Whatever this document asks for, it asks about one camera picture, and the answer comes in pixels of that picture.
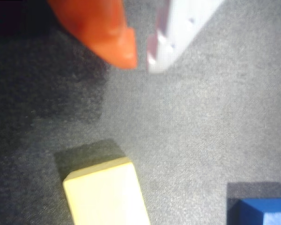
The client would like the grey felt mat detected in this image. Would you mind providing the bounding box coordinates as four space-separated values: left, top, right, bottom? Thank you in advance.
0 0 281 225

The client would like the blue wooden cube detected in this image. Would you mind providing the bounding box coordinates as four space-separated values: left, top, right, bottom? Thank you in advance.
227 198 281 225

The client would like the yellow wooden cube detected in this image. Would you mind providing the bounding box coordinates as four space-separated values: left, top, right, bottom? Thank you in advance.
62 157 152 225

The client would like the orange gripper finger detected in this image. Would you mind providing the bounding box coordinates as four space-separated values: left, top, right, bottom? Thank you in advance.
46 0 139 69

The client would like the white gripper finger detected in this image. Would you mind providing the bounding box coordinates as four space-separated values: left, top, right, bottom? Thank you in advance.
146 0 225 74

